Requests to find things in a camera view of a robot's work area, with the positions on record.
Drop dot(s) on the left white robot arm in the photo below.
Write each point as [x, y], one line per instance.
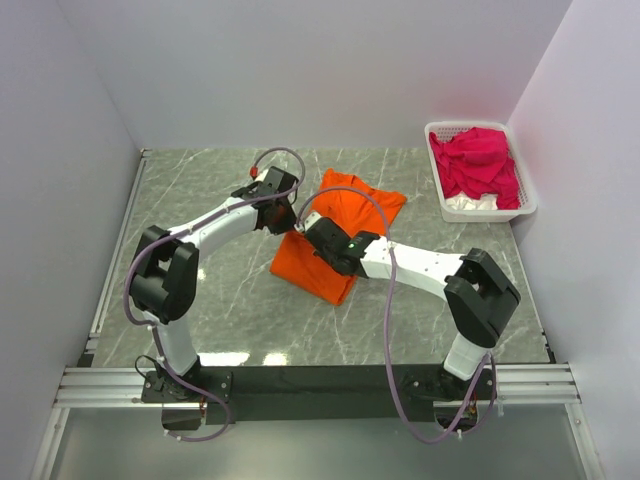
[161, 283]

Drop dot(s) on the white cloth in basket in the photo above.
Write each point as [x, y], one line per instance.
[461, 201]

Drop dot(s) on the orange t shirt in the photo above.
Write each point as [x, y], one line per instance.
[355, 207]

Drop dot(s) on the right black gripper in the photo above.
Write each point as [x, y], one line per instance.
[324, 256]

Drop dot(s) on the aluminium frame rail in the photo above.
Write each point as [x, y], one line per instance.
[99, 429]

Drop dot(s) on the black base beam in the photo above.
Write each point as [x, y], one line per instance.
[271, 393]

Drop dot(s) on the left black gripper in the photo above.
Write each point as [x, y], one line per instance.
[287, 224]

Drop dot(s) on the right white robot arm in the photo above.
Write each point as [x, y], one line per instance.
[480, 296]

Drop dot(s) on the white laundry basket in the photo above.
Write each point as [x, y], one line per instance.
[445, 130]

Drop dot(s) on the pink t shirt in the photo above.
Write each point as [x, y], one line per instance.
[477, 162]

